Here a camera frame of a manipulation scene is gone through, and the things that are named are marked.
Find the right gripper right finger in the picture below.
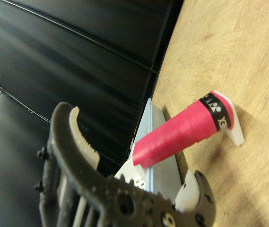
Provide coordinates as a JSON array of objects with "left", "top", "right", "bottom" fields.
[{"left": 153, "top": 169, "right": 217, "bottom": 227}]

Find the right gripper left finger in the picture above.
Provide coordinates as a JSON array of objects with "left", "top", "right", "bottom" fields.
[{"left": 33, "top": 101, "right": 160, "bottom": 227}]

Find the blue litter tray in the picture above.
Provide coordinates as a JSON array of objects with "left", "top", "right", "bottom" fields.
[{"left": 130, "top": 97, "right": 185, "bottom": 209}]

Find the white scoop with red handle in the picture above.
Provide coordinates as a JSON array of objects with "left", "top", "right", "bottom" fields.
[{"left": 113, "top": 90, "right": 245, "bottom": 191}]

